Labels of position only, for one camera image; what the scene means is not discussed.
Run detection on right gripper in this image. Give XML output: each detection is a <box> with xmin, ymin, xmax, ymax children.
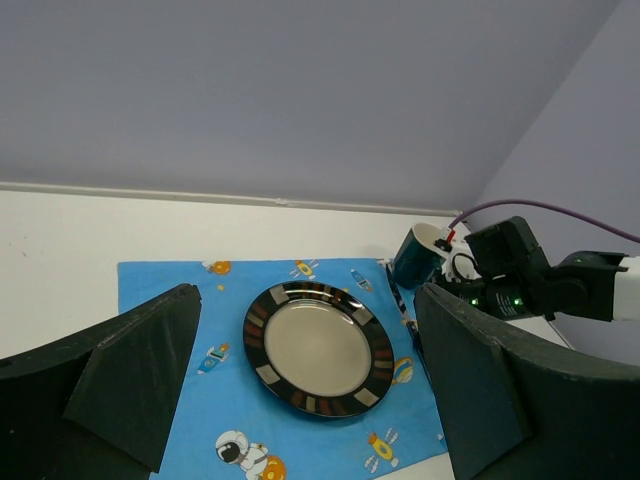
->
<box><xmin>434</xmin><ymin>216</ymin><xmax>551</xmax><ymax>318</ymax></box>

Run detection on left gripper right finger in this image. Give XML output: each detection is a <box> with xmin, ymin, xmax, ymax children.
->
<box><xmin>414</xmin><ymin>285</ymin><xmax>639</xmax><ymax>479</ymax></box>

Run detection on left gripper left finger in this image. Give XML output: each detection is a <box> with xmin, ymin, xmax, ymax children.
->
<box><xmin>1</xmin><ymin>284</ymin><xmax>201</xmax><ymax>479</ymax></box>

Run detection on teal mug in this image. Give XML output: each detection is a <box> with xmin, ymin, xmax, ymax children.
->
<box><xmin>393</xmin><ymin>223</ymin><xmax>451</xmax><ymax>290</ymax></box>

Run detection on metal knife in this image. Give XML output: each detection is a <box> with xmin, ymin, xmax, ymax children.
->
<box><xmin>383</xmin><ymin>260</ymin><xmax>424</xmax><ymax>362</ymax></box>

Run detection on blue space print placemat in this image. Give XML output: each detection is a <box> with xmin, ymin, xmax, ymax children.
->
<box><xmin>118</xmin><ymin>259</ymin><xmax>453</xmax><ymax>479</ymax></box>

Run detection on black rimmed dinner plate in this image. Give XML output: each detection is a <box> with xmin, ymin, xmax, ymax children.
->
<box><xmin>242</xmin><ymin>281</ymin><xmax>395</xmax><ymax>418</ymax></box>

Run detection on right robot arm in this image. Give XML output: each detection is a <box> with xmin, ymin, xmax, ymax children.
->
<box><xmin>432</xmin><ymin>216</ymin><xmax>639</xmax><ymax>322</ymax></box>

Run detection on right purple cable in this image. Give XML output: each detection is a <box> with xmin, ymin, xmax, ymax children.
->
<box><xmin>447</xmin><ymin>198</ymin><xmax>640</xmax><ymax>246</ymax></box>

